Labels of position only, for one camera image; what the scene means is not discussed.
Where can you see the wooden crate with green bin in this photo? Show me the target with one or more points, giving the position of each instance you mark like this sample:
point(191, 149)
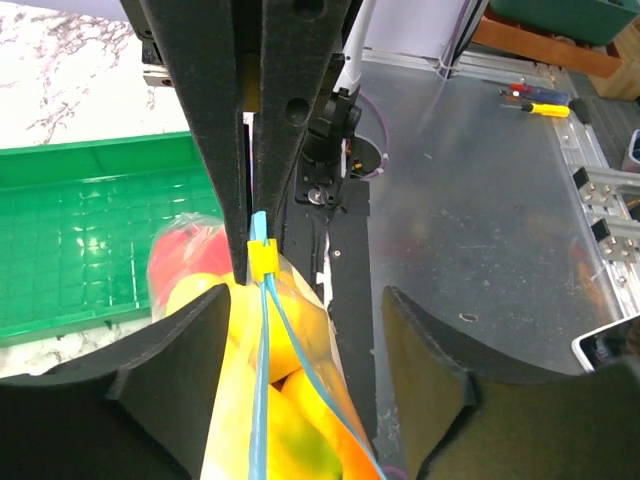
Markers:
point(597, 38)

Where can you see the green plastic tray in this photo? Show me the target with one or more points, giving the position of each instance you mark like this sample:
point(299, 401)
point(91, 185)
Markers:
point(77, 225)

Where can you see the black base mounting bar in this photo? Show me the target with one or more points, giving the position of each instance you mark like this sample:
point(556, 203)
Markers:
point(330, 249)

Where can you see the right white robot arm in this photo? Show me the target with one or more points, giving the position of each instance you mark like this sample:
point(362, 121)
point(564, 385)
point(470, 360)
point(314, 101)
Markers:
point(331, 122)

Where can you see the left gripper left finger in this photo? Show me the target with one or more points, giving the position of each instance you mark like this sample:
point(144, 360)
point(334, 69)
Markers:
point(139, 408)

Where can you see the red apple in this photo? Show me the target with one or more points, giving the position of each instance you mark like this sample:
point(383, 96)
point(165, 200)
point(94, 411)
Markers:
point(182, 251)

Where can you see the clear zip top bag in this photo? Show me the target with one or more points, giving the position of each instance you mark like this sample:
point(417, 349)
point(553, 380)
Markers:
point(282, 408)

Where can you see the yellow orange mango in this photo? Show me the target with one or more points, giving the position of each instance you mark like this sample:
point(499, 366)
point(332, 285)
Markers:
point(355, 462)

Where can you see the red blue screwdriver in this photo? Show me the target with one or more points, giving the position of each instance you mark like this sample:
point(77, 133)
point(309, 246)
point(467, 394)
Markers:
point(536, 94)

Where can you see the yellow handled screwdriver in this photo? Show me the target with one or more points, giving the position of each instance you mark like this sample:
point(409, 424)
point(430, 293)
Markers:
point(546, 110)

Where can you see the yellow banana bunch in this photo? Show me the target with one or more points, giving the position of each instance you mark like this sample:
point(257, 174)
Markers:
point(278, 370)

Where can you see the green avocado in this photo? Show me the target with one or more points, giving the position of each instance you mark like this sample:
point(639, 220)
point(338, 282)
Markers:
point(304, 453)

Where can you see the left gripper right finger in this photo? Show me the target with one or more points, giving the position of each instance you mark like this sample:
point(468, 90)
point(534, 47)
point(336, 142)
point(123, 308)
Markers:
point(468, 411)

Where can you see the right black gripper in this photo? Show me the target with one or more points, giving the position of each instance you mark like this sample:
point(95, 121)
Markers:
point(297, 51)

